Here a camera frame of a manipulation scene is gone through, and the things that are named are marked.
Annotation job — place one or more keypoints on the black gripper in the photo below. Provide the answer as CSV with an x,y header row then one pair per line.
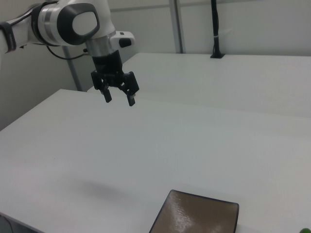
x,y
108,64

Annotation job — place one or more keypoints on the green cucumber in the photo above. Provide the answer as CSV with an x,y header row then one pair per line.
x,y
306,230

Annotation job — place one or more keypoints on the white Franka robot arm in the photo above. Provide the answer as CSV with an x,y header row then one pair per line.
x,y
82,24

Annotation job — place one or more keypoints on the brown square ceramic plate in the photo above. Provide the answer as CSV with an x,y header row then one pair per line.
x,y
196,213

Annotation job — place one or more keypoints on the black pole with base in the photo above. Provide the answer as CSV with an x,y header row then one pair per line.
x,y
215,26

